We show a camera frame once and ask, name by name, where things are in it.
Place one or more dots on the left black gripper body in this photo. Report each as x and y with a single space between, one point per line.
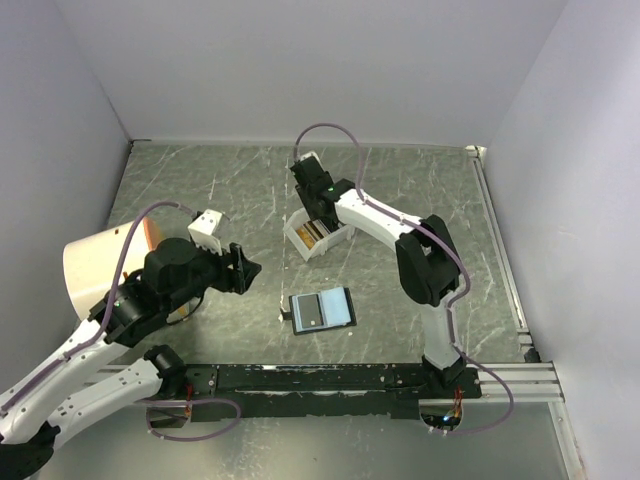
210 269

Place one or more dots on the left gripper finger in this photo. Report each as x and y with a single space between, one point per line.
239 268
251 271

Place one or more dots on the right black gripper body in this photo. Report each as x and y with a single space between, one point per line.
307 201

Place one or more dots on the white card tray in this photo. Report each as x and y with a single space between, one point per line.
325 239

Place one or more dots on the black leather card holder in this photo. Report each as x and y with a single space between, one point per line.
337 310

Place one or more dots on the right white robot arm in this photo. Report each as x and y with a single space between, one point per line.
427 260

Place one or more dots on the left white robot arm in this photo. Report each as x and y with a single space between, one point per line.
50 405

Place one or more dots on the gold credit card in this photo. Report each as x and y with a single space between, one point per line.
306 237

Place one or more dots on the beige cylindrical lamp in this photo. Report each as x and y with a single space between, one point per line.
89 263

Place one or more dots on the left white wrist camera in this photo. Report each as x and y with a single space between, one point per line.
203 230

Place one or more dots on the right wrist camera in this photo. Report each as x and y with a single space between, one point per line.
309 158

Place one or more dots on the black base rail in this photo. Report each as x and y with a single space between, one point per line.
261 407

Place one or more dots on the right side aluminium rail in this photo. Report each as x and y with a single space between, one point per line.
530 353

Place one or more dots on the aluminium frame rail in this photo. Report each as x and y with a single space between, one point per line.
530 387

